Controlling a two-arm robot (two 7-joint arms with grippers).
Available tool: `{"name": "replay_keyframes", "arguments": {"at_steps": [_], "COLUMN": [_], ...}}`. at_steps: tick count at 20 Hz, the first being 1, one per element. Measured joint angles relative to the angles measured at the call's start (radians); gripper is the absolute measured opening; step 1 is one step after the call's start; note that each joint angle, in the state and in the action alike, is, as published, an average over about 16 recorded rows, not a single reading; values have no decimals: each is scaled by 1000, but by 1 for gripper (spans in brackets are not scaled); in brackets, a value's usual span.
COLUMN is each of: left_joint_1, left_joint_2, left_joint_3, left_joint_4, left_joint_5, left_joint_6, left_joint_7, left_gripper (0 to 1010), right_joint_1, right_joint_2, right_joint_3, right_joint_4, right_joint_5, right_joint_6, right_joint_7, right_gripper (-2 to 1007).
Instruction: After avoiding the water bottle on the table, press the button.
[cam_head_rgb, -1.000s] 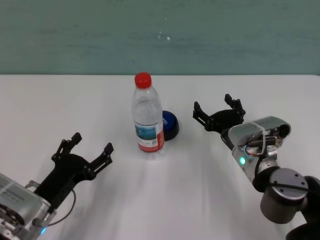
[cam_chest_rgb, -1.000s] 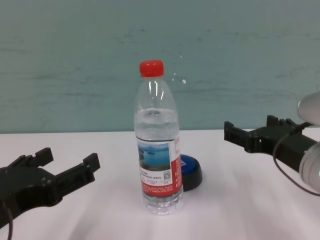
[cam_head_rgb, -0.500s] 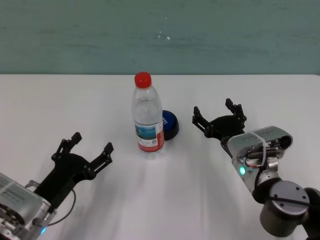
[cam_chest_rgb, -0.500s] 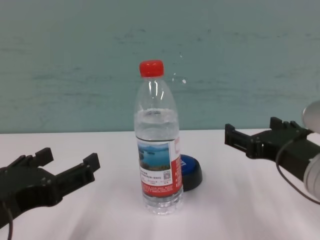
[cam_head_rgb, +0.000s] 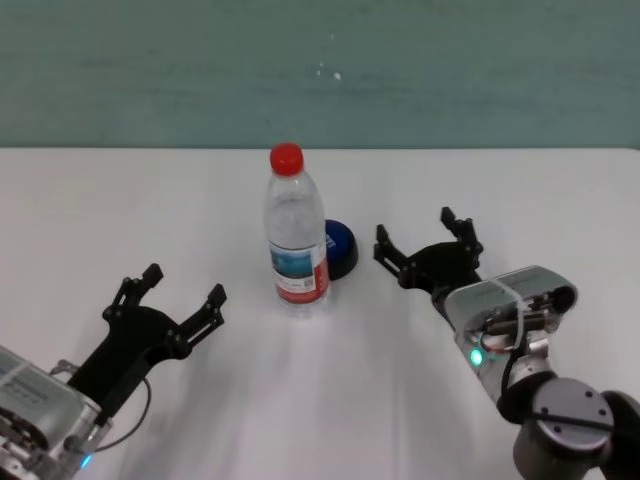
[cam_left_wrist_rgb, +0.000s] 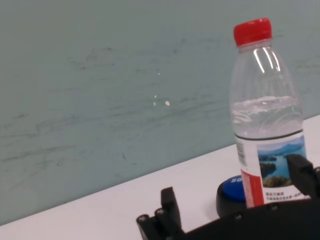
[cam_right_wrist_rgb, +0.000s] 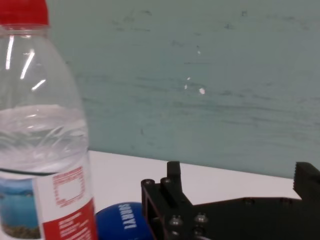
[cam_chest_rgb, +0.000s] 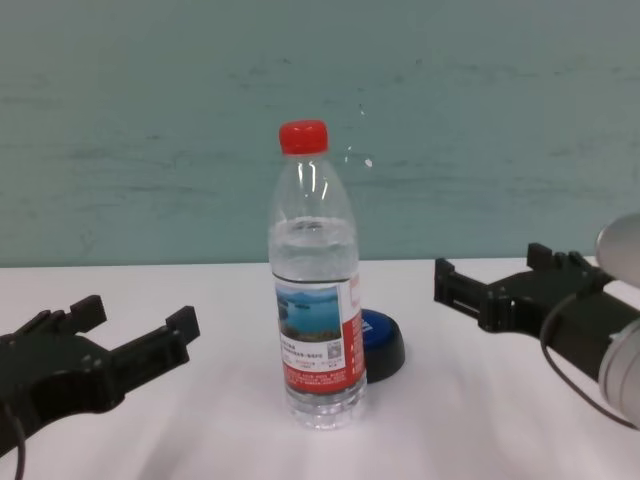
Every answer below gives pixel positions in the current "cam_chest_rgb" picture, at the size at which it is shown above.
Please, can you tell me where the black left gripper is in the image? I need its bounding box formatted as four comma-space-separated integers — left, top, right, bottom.
0, 295, 202, 442

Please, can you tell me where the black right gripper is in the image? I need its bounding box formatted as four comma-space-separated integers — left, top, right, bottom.
433, 241, 640, 382

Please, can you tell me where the blue button black base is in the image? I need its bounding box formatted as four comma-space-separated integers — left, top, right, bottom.
359, 308, 407, 385

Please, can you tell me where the clear water bottle red cap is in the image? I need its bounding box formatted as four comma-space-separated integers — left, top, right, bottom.
267, 118, 369, 432

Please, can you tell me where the black right camera cable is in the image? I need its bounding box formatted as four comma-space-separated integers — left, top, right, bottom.
538, 291, 640, 432

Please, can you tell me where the black camera cable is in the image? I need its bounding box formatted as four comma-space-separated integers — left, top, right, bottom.
0, 402, 27, 480
538, 291, 640, 432

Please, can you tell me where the black left camera cable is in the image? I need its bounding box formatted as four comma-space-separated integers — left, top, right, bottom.
0, 402, 27, 480

